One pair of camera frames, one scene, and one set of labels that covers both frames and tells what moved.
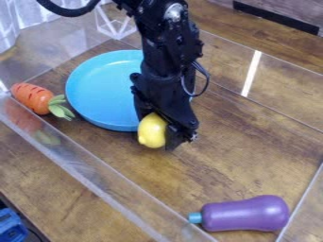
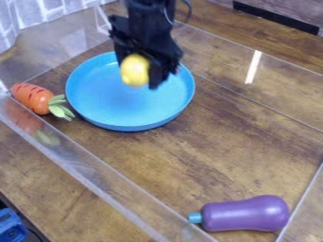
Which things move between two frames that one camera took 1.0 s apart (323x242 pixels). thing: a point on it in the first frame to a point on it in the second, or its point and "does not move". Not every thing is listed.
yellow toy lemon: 152,129 to 136,69
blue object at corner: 13,231 does not move
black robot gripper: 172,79 to 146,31
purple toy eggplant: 264,213 does not move
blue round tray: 100,93 does not move
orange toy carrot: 42,101 does not move
